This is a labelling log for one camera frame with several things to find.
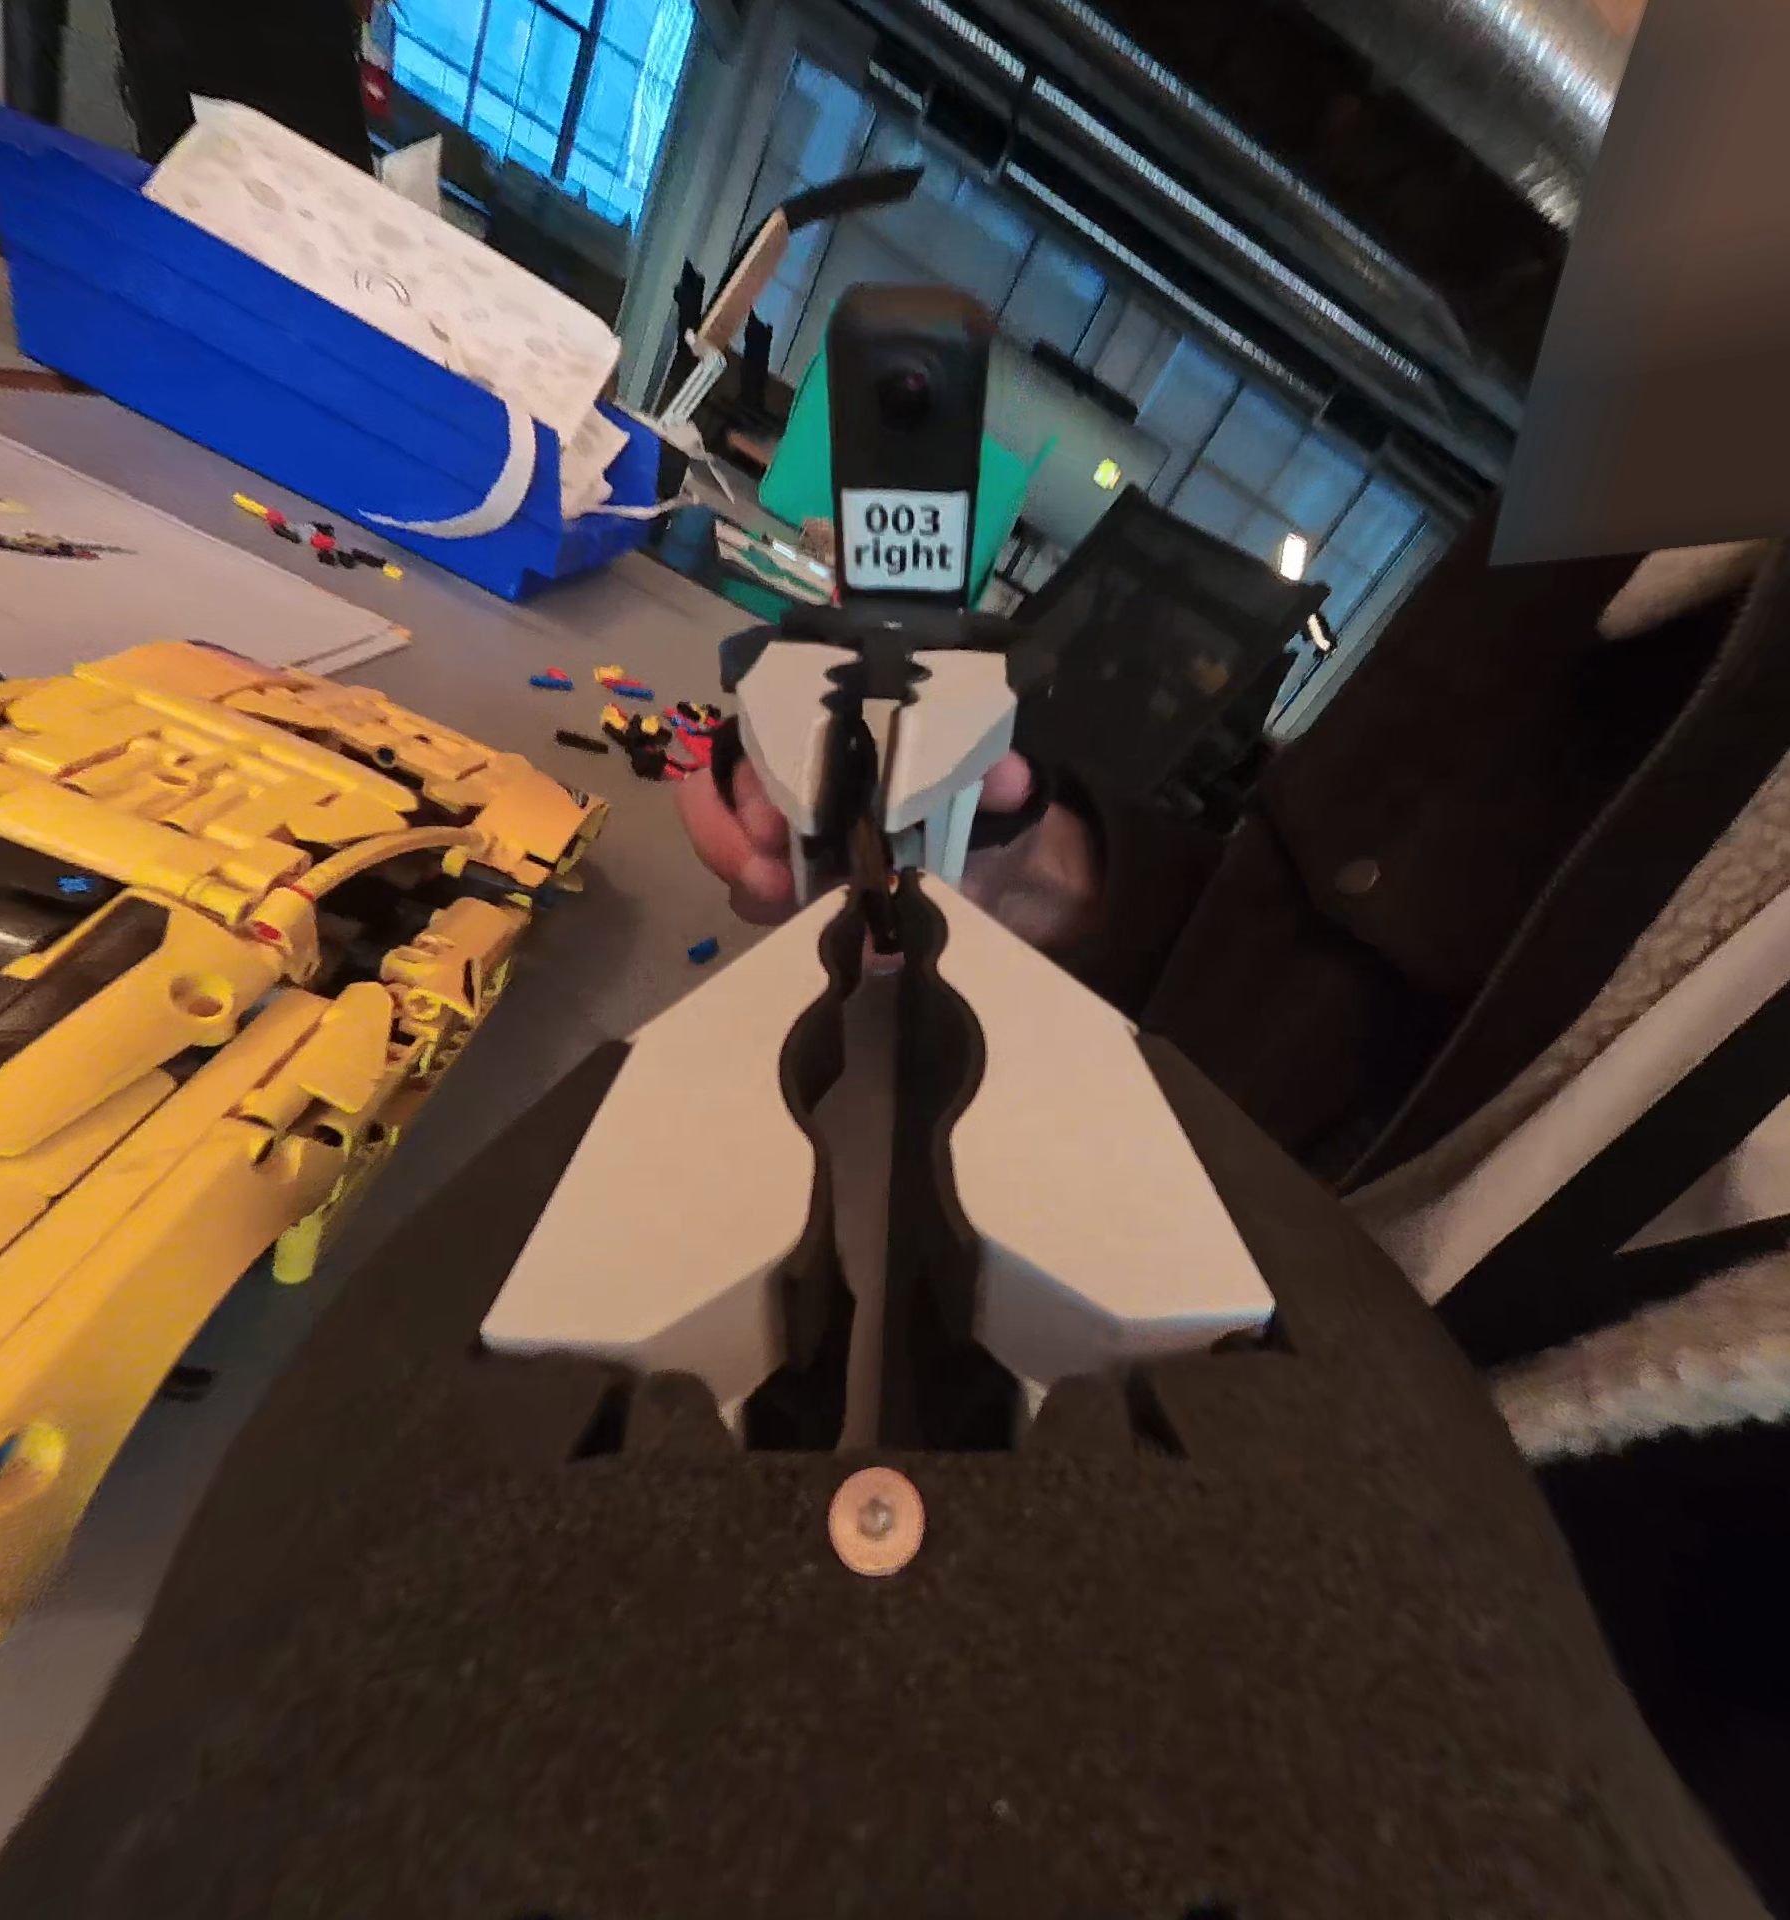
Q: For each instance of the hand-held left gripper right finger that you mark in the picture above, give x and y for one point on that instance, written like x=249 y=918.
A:
x=1120 y=1199

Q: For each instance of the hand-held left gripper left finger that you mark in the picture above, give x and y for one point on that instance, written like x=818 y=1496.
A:
x=641 y=1199

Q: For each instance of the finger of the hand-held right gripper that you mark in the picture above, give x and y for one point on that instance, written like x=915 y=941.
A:
x=955 y=720
x=799 y=720

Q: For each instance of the pile of red blue pins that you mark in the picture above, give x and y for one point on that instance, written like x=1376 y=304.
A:
x=655 y=734

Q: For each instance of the small black brick assembly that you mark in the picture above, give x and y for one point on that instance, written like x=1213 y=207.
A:
x=882 y=906

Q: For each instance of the yellow toy brick car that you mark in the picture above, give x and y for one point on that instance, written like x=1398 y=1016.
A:
x=160 y=929

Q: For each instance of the building instruction booklet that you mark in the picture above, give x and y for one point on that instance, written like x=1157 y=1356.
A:
x=160 y=599

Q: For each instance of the person's right forearm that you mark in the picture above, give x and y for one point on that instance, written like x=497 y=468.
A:
x=1226 y=975

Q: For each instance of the grey desk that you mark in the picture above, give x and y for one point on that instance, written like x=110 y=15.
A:
x=581 y=929

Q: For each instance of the person's right hand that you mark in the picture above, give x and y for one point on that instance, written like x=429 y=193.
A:
x=745 y=854

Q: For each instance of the green container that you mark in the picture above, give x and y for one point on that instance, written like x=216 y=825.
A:
x=799 y=450

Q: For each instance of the white document stand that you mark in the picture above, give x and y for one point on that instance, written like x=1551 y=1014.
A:
x=737 y=300

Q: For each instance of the white shirt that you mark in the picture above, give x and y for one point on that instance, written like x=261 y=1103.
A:
x=1584 y=1080

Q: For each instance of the cluster of red black pins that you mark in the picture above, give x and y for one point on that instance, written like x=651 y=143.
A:
x=317 y=541

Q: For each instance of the silver ventilation duct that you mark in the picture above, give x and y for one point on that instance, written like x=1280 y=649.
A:
x=1496 y=76

